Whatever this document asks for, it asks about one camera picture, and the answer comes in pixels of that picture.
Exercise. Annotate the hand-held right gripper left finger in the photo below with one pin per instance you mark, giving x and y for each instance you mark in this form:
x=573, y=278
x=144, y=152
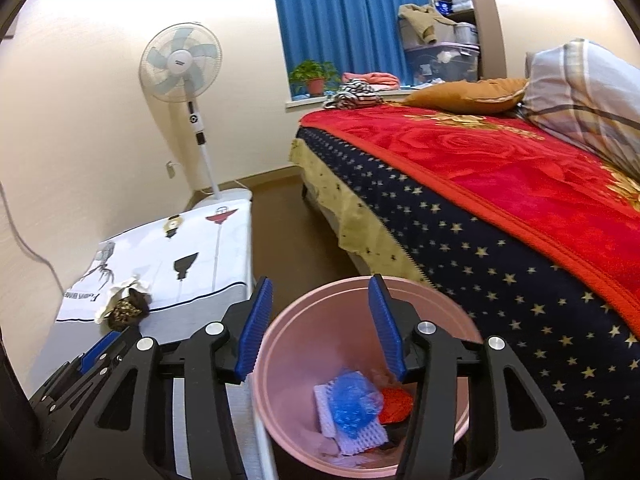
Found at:
x=255, y=330

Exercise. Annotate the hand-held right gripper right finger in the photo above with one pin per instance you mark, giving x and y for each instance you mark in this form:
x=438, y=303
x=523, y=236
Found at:
x=382, y=330

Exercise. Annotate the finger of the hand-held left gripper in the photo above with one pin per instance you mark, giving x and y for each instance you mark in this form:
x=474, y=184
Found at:
x=100, y=349
x=129, y=336

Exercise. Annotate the pink plastic bin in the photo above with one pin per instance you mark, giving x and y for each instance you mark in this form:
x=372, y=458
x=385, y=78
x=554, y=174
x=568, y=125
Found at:
x=300, y=340

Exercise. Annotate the brown patterned wrapper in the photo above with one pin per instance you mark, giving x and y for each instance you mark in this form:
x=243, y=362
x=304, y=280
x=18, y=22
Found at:
x=127, y=310

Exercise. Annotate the brown crumbly wrapper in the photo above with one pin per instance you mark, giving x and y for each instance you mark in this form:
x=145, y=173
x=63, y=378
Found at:
x=125, y=287

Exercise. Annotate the orange plastic net bag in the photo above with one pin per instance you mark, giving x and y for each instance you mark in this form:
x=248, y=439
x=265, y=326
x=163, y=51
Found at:
x=395, y=402

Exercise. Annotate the blue plastic bag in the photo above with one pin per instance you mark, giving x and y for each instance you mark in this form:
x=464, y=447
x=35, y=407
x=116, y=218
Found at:
x=350, y=405

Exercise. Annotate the white printed tablecloth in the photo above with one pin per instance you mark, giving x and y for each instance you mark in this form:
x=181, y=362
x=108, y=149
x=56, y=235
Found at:
x=150, y=245

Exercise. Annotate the white foam sheet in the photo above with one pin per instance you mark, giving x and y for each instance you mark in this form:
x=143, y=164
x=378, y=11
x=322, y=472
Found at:
x=322, y=417

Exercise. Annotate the bed with red blanket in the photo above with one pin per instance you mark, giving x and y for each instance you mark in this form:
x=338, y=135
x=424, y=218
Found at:
x=490, y=285

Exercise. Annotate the yellow bed skirt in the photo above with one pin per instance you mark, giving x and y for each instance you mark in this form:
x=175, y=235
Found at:
x=350, y=210

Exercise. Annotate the red floral blanket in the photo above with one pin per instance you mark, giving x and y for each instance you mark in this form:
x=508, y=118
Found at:
x=500, y=165

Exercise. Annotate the striped clothing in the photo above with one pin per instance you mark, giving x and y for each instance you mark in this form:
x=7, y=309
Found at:
x=355, y=94

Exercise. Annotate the brown pillow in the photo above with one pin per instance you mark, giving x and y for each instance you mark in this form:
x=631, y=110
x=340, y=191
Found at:
x=465, y=96

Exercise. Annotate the pink folded cloth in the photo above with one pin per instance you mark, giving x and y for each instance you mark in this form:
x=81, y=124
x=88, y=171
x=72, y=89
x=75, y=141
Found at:
x=375, y=79

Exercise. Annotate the green potted plant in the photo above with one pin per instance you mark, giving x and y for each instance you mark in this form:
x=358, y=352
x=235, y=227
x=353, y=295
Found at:
x=315, y=76

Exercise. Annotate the clear storage box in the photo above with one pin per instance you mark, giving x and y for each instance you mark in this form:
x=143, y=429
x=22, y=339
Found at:
x=440, y=65

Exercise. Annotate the white standing fan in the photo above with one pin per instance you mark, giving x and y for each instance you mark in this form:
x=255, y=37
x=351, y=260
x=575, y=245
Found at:
x=180, y=62

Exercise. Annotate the metal pot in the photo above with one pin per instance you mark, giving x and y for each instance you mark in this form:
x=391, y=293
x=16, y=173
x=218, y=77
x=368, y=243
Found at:
x=466, y=34

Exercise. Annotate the beige jacket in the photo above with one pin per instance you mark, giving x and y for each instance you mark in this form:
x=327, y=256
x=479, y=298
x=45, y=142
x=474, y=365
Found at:
x=422, y=20

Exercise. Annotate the plaid pillow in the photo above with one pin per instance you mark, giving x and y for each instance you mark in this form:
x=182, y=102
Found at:
x=590, y=95

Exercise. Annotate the blue curtain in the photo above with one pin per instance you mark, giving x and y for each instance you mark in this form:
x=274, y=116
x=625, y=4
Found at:
x=350, y=15

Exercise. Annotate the brown bookshelf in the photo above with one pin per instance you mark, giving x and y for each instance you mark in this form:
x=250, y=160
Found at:
x=492, y=20

